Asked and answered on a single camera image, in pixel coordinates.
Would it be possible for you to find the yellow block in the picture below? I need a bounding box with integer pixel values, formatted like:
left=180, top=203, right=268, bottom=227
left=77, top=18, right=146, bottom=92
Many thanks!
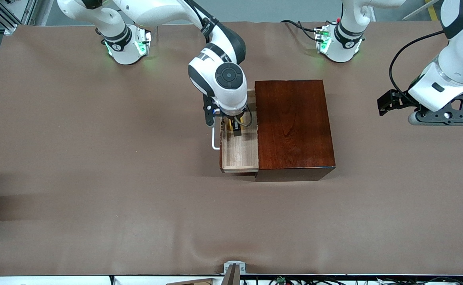
left=224, top=117, right=245, bottom=132

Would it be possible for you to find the light wooden drawer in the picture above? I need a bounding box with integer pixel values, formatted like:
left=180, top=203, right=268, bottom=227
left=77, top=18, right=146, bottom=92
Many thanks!
left=220, top=89, right=260, bottom=174

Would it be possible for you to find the dark red wooden cabinet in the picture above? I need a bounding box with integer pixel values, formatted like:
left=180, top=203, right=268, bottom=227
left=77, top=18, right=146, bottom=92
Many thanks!
left=254, top=80, right=336, bottom=182

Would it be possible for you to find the grey metal bar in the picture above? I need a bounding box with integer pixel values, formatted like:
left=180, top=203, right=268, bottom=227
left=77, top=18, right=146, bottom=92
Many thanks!
left=402, top=0, right=440, bottom=21

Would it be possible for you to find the yellow floor tape strip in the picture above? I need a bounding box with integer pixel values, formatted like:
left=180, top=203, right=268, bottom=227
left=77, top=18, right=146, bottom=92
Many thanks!
left=425, top=0, right=440, bottom=21

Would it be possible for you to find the grey metal table clamp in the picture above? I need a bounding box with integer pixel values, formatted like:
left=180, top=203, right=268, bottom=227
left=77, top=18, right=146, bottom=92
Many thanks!
left=223, top=260, right=247, bottom=274

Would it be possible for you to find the light wooden board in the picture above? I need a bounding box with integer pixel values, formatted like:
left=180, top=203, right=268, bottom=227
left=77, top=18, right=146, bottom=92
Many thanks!
left=165, top=278, right=216, bottom=285

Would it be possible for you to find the brown table cover sheet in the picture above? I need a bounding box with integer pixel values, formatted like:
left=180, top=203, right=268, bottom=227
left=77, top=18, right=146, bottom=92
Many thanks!
left=0, top=21, right=463, bottom=276

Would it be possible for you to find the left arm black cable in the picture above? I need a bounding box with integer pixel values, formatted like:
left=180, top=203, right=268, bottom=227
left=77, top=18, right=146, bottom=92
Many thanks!
left=389, top=30, right=446, bottom=104

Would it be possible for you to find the base bracket with green light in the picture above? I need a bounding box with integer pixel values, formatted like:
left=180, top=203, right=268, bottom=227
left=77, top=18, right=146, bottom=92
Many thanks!
left=137, top=27, right=152, bottom=56
left=314, top=26, right=331, bottom=54

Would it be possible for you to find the black base cable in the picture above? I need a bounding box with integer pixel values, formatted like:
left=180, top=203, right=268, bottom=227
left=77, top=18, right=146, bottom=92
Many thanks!
left=281, top=20, right=319, bottom=40

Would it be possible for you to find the brown upright post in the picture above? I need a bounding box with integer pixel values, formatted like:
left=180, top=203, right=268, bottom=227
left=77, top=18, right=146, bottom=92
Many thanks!
left=223, top=263, right=241, bottom=285

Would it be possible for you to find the upright aluminium frame profile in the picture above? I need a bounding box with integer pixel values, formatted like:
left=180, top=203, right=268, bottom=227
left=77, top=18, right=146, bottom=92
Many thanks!
left=20, top=0, right=38, bottom=25

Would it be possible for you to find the slanted aluminium frame profile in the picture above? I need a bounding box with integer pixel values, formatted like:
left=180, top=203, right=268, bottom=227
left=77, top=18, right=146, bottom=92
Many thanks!
left=0, top=0, right=23, bottom=35

